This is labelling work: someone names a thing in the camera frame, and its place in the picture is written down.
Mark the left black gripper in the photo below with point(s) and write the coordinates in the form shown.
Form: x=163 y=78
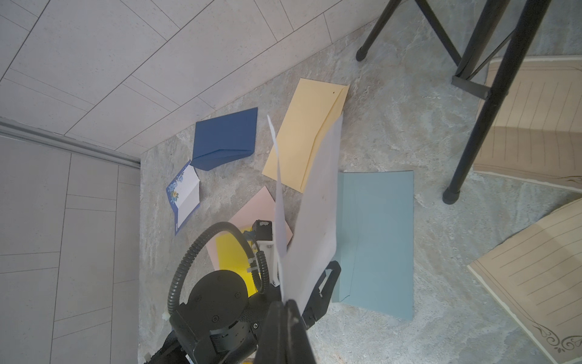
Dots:
x=220 y=323

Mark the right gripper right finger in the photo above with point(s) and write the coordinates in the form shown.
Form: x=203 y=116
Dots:
x=298 y=349

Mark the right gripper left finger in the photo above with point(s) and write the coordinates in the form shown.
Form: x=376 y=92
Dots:
x=272 y=344

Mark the yellow envelope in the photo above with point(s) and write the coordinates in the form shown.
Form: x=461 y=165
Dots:
x=232 y=257

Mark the white blue floral letter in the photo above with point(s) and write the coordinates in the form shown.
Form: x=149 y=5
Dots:
x=184 y=195
x=314 y=240

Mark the pink envelope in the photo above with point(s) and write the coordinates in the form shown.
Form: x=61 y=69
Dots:
x=259 y=207

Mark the light teal envelope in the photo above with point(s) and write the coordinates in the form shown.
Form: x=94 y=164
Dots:
x=375 y=242

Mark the navy blue envelope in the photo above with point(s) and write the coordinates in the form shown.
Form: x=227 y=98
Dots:
x=224 y=139

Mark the kraft tan envelope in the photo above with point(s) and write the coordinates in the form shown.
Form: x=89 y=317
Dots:
x=313 y=110

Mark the black perforated music stand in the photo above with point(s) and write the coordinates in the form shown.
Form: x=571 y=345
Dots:
x=517 y=43

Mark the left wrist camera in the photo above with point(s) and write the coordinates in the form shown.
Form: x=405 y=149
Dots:
x=260 y=238

